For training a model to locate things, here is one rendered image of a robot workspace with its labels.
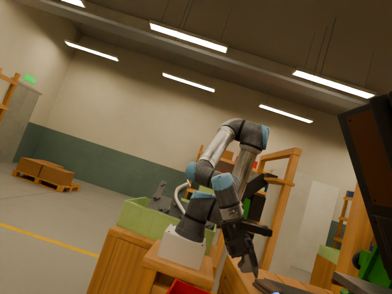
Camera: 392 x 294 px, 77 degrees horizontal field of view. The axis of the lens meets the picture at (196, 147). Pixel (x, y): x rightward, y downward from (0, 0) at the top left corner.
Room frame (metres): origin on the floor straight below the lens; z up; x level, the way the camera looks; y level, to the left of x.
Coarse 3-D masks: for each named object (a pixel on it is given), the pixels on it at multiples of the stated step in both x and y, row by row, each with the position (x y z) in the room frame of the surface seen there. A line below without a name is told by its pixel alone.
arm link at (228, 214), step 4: (240, 204) 0.85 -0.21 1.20; (228, 208) 0.82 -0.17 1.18; (232, 208) 0.82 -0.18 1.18; (236, 208) 0.83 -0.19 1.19; (240, 208) 0.84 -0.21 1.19; (220, 212) 0.86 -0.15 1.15; (224, 212) 0.84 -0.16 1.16; (228, 212) 0.83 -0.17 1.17; (232, 212) 0.83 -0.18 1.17; (236, 212) 0.83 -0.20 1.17; (240, 212) 0.83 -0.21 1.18; (224, 216) 0.84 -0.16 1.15; (228, 216) 0.83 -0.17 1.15; (232, 216) 0.82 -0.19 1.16; (236, 216) 0.82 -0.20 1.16; (240, 216) 0.84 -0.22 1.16; (228, 220) 0.84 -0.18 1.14
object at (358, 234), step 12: (360, 192) 1.34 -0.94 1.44; (360, 204) 1.32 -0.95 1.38; (348, 216) 1.39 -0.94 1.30; (360, 216) 1.30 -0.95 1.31; (348, 228) 1.37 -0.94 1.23; (360, 228) 1.30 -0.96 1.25; (348, 240) 1.35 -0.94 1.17; (360, 240) 1.30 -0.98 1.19; (348, 252) 1.33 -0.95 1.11; (348, 264) 1.31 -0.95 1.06; (336, 288) 1.35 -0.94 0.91
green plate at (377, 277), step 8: (376, 248) 0.72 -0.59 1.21; (376, 256) 0.73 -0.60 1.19; (368, 264) 0.74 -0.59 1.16; (376, 264) 0.73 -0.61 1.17; (368, 272) 0.74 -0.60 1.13; (376, 272) 0.72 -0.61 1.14; (384, 272) 0.69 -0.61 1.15; (368, 280) 0.75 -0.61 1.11; (376, 280) 0.71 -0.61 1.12; (384, 280) 0.69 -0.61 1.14
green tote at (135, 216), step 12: (132, 204) 1.61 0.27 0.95; (144, 204) 2.02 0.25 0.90; (120, 216) 1.63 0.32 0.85; (132, 216) 1.61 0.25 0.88; (144, 216) 1.60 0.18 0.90; (156, 216) 1.59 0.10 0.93; (168, 216) 1.58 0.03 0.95; (132, 228) 1.61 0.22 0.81; (144, 228) 1.60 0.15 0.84; (156, 228) 1.59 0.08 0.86
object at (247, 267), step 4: (244, 256) 0.84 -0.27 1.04; (248, 256) 0.84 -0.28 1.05; (244, 260) 0.84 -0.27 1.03; (248, 260) 0.84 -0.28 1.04; (244, 264) 0.84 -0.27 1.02; (248, 264) 0.84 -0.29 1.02; (252, 264) 0.84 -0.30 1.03; (240, 268) 0.84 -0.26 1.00; (244, 268) 0.84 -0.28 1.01; (248, 268) 0.84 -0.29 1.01; (252, 268) 0.84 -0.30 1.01; (256, 268) 0.84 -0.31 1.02; (244, 272) 0.84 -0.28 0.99; (256, 272) 0.84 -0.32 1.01; (256, 276) 0.85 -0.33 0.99
